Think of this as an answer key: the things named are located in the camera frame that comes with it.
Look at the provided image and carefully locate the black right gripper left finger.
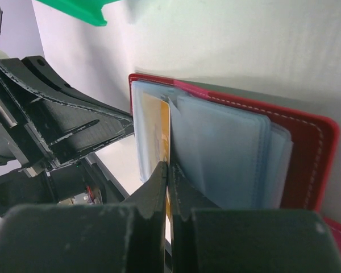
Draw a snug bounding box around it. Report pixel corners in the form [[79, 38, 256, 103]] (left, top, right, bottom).
[[0, 162, 168, 272]]

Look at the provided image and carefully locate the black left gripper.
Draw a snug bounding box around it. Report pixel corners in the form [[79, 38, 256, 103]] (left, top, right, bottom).
[[0, 58, 134, 217]]

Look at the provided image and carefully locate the green plastic bin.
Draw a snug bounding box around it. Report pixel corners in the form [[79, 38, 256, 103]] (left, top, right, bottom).
[[38, 0, 119, 27]]

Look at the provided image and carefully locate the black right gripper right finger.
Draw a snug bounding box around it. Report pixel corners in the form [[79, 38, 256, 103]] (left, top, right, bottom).
[[168, 164, 341, 272]]

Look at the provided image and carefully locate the red leather card holder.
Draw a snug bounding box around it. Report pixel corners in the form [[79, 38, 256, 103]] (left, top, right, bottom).
[[129, 74, 341, 253]]

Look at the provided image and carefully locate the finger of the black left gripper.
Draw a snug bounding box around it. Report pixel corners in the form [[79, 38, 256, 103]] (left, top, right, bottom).
[[21, 56, 130, 116]]

